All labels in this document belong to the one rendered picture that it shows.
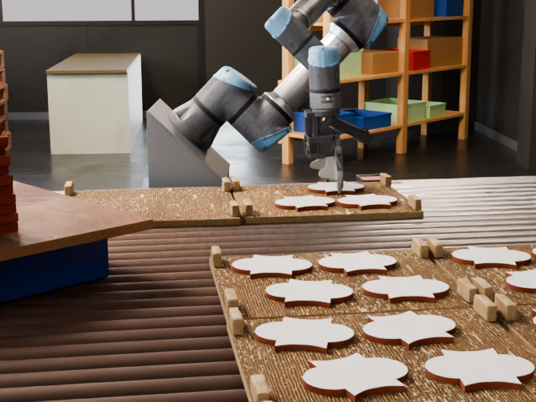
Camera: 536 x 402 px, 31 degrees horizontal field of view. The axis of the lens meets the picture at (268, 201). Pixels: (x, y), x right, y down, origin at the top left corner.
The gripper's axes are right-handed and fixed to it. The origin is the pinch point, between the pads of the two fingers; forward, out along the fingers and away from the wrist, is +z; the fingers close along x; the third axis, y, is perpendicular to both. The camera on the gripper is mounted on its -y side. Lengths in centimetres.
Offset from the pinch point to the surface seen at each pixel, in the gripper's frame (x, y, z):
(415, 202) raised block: 24.3, -13.6, -0.8
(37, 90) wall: -859, 157, 59
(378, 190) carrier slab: 1.4, -10.5, 1.1
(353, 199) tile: 15.4, -1.1, -0.5
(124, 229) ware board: 71, 52, -11
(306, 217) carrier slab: 25.6, 12.1, 0.5
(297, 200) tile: 15.1, 12.4, -1.0
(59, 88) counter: -623, 115, 34
